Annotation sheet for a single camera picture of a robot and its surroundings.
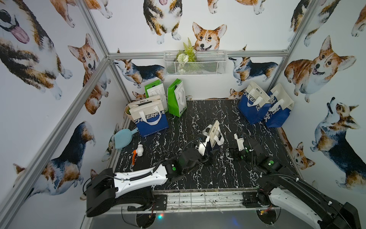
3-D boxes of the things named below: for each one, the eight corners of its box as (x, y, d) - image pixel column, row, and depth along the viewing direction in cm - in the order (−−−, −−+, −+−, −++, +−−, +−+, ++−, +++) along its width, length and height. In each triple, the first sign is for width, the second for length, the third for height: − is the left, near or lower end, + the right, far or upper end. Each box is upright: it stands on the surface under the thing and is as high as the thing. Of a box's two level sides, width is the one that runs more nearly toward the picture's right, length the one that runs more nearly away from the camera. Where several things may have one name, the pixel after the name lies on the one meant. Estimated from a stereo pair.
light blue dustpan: (111, 148, 96) (110, 146, 94) (119, 129, 106) (117, 127, 104) (133, 148, 96) (132, 146, 94) (138, 129, 106) (137, 127, 104)
